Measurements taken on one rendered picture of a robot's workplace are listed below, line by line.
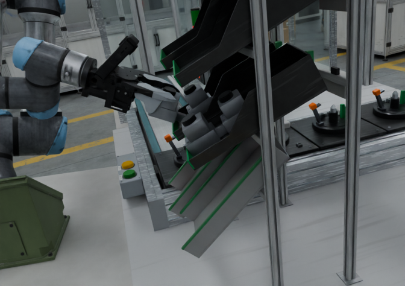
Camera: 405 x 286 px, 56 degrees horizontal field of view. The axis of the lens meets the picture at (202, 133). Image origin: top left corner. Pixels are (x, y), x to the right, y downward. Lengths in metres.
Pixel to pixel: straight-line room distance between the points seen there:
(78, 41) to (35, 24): 5.16
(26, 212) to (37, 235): 0.07
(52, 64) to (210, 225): 0.48
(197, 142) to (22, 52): 0.43
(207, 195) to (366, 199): 0.52
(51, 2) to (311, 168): 0.91
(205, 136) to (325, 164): 0.59
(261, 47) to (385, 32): 5.59
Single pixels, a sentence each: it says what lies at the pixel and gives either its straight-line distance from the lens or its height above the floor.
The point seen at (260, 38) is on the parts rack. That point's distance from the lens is 0.62.
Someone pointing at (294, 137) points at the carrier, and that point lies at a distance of 1.34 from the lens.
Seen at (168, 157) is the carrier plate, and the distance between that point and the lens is 1.30.
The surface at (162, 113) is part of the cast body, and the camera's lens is 0.88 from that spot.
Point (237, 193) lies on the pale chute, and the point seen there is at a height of 1.13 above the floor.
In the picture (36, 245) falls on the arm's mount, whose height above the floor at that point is 0.91.
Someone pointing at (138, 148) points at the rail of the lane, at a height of 0.96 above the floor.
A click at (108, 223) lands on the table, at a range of 1.24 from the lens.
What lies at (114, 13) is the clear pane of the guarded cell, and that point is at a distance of 2.44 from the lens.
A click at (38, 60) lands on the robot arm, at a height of 1.39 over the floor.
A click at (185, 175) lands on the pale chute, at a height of 1.03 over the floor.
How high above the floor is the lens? 1.52
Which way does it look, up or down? 23 degrees down
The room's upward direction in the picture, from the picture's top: 8 degrees counter-clockwise
